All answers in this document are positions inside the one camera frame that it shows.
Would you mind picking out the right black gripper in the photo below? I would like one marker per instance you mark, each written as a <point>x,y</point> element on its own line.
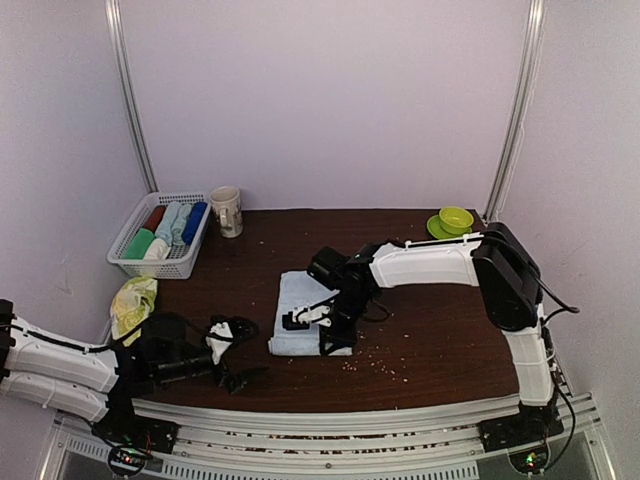
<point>337,340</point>

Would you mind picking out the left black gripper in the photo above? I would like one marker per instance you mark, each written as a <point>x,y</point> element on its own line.
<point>239,380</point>

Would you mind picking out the yellow green patterned towel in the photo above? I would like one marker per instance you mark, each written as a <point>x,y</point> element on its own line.
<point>131,305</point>

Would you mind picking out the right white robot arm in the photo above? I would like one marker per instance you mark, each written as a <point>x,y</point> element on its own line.
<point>493,262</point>

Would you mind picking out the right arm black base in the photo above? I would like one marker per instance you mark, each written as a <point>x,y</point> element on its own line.
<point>515,430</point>

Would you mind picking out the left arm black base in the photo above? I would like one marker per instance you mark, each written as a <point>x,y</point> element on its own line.
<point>143,434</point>

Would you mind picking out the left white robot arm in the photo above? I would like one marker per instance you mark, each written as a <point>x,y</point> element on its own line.
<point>100,382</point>

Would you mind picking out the white plastic basket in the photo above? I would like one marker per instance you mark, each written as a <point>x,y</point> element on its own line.
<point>181,260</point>

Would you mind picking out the green saucer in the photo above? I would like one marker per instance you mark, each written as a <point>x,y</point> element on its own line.
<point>435,228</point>

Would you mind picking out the rolled white towel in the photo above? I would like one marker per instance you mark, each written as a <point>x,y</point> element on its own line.
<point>158,250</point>

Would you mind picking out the green cup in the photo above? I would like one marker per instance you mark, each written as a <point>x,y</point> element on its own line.
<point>456,220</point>

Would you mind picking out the rolled light blue towel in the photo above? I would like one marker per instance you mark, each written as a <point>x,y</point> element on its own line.
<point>164,229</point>

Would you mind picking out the rolled green towel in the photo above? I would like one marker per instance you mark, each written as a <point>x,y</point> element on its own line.
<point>138,246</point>

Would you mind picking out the beige ceramic mug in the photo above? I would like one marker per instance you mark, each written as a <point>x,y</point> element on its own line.
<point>226,204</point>

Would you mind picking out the rolled dark blue towel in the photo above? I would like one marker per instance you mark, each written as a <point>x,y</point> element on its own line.
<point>193,222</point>

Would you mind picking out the rolled brown towel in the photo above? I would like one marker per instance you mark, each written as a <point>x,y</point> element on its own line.
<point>155,218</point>

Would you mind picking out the rolled pale teal towel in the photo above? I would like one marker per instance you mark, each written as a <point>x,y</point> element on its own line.
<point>179,224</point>

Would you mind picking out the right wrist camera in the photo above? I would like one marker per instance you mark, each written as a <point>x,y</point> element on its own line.
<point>304,318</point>

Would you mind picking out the aluminium front rail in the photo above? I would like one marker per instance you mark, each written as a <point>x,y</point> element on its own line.
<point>441,442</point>

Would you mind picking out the right aluminium frame post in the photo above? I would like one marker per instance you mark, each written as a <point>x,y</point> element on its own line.
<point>523,95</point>

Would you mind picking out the aluminium frame post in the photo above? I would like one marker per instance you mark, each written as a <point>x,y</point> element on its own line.
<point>523,95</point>
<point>133,118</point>

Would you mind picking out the left aluminium frame post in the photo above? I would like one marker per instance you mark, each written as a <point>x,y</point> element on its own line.
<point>133,118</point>

